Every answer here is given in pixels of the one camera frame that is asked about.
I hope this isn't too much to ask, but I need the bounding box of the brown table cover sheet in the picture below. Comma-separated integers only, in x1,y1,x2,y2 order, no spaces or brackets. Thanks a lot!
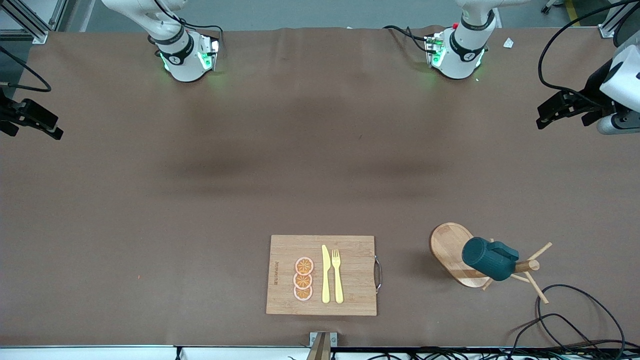
0,26,640,349

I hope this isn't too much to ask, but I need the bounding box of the dark green ribbed cup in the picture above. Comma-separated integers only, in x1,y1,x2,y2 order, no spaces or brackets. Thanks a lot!
461,237,520,281

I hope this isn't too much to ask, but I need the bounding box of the yellow plastic knife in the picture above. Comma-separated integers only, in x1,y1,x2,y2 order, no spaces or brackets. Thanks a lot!
321,244,331,304

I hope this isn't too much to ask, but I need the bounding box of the black right arm base cable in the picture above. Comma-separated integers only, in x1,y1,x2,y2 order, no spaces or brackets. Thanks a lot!
152,0,225,53

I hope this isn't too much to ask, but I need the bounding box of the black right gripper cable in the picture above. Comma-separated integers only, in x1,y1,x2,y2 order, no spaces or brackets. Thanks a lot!
0,46,52,94

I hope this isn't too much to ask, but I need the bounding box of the wooden mug tree stand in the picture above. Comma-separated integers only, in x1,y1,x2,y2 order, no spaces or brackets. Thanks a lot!
430,222,553,305

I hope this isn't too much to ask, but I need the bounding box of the short black looped cable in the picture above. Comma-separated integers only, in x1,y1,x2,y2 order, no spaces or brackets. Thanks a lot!
509,313,626,359

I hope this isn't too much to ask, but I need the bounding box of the long black looped cable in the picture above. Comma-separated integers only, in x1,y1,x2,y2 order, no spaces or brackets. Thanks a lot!
536,284,627,357

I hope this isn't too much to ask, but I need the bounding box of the white table edge rail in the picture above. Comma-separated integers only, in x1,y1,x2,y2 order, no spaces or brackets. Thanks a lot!
0,344,640,360

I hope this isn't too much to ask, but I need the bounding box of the black left arm base cable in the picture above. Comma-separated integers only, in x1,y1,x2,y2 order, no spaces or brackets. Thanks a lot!
383,24,432,54

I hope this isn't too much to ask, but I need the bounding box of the yellow plastic fork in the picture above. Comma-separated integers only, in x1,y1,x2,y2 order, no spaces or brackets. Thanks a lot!
332,249,345,304

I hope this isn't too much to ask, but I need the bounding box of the black arm base cable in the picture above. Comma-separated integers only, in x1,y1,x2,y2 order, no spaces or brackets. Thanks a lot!
152,0,225,53
383,24,432,54

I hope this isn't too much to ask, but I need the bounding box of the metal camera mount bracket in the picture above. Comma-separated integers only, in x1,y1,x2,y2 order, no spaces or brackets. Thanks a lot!
309,331,338,360

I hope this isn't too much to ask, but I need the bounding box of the aluminium frame profile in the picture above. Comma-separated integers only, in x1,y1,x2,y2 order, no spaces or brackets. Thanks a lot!
0,0,68,45
597,0,640,40

